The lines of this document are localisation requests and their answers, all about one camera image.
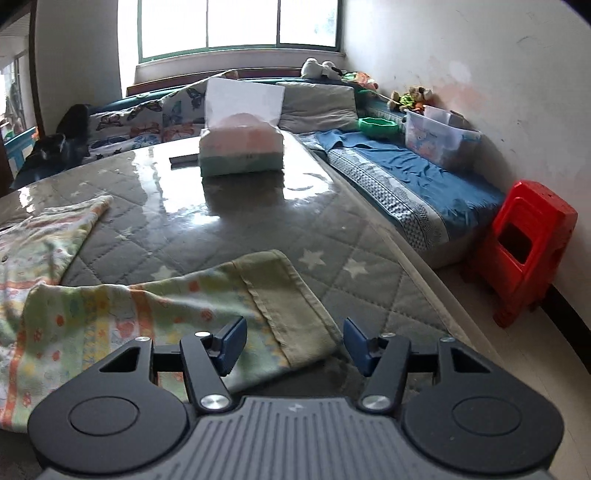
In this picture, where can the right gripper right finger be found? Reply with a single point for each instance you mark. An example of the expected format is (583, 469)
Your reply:
(383, 360)

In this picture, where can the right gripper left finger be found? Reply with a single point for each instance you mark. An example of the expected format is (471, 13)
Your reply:
(206, 359)

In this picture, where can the colourful patterned child garment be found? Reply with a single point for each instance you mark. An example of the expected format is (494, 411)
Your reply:
(50, 332)

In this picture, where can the blue sofa bed sheet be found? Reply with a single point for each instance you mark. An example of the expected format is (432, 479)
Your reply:
(439, 212)

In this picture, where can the black marker pen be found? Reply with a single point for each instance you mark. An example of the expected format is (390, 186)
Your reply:
(177, 161)

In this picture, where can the red plastic stool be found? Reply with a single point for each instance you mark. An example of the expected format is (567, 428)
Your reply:
(521, 252)

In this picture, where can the tissue pack pink green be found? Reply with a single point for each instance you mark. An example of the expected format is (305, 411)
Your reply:
(241, 132)

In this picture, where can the clear plastic storage box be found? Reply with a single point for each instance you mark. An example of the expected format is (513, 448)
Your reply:
(442, 137)

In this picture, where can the green plastic bowl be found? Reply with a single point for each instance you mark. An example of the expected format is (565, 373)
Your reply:
(377, 128)

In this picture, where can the butterfly print pillow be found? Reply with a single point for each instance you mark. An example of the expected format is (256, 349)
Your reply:
(175, 116)

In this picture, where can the black bag on sofa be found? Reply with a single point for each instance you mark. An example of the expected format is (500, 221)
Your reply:
(63, 150)

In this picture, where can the grey cushion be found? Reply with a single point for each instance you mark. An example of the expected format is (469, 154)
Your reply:
(311, 107)

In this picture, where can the colourful plush toys pile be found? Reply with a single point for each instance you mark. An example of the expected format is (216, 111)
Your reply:
(415, 99)

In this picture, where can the blue white cabinet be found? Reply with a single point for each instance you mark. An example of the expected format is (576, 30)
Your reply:
(19, 147)

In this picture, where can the white plush toy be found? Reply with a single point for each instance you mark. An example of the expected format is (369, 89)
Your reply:
(314, 70)

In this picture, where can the green framed window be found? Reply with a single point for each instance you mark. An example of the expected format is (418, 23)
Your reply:
(168, 29)

